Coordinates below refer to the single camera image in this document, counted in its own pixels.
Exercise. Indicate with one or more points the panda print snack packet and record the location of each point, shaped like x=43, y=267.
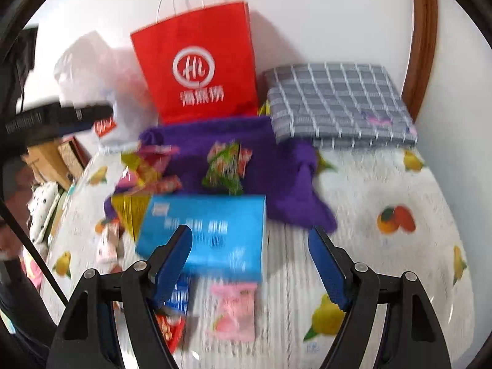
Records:
x=107, y=246

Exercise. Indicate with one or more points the red snack packet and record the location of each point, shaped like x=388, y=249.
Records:
x=171, y=330

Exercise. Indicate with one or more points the fruit print tablecloth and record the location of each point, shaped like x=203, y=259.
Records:
x=384, y=184

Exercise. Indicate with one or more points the patterned book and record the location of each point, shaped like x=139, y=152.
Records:
x=73, y=157

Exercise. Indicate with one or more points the grey plaid folded cloth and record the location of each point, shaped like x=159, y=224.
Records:
x=334, y=100

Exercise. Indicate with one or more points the yellow snack packet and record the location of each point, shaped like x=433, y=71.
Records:
x=128, y=209

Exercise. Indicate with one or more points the purple towel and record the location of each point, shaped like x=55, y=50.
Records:
x=276, y=169

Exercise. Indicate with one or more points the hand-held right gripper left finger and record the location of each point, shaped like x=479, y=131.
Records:
x=175, y=265

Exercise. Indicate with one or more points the blue tissue pack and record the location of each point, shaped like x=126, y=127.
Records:
x=215, y=230

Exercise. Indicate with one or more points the pink strawberry snack packet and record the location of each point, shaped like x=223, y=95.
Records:
x=234, y=311

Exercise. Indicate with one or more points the wooden headboard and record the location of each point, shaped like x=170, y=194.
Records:
x=42, y=161

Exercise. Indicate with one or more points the small yellow packet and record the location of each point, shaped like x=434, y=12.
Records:
x=264, y=109

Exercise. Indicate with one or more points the red paper bag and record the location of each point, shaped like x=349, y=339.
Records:
x=200, y=46

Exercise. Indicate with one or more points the green snack packet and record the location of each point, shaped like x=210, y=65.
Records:
x=225, y=169

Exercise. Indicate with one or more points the white plastic bag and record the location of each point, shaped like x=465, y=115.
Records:
x=127, y=96

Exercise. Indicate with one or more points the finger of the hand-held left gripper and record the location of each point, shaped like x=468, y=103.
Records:
x=57, y=117

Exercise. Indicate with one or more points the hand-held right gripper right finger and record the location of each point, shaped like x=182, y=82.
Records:
x=326, y=269

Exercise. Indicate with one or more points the blue snack packet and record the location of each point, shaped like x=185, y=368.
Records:
x=180, y=296

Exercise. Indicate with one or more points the white spotted pillow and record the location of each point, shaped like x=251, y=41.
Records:
x=42, y=207

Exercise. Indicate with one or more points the wooden door frame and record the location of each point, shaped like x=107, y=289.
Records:
x=422, y=27

